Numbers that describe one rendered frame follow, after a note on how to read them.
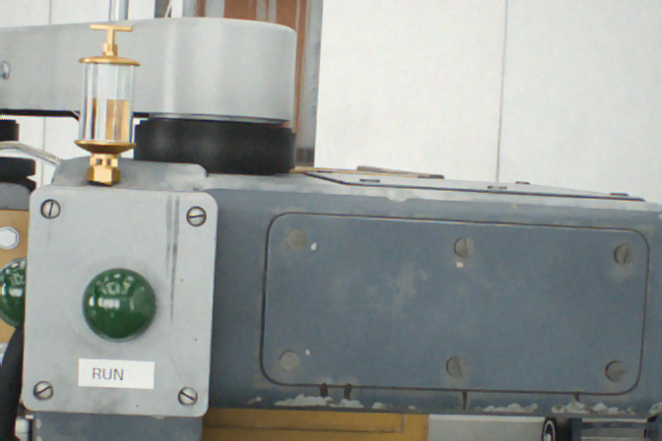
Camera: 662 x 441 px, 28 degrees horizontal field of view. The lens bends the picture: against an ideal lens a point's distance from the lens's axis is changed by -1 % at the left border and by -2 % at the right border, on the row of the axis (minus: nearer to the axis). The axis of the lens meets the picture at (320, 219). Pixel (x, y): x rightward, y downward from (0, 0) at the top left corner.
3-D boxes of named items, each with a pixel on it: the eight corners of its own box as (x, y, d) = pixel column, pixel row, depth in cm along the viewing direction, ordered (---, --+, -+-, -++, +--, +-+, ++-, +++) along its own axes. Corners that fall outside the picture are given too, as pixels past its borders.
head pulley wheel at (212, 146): (130, 166, 68) (132, 118, 68) (134, 163, 77) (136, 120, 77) (302, 175, 69) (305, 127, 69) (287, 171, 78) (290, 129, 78)
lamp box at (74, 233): (21, 410, 52) (30, 186, 52) (32, 390, 57) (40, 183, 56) (207, 418, 53) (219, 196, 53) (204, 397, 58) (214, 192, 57)
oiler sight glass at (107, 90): (76, 139, 59) (80, 61, 59) (80, 139, 61) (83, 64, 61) (131, 142, 59) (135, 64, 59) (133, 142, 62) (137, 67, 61)
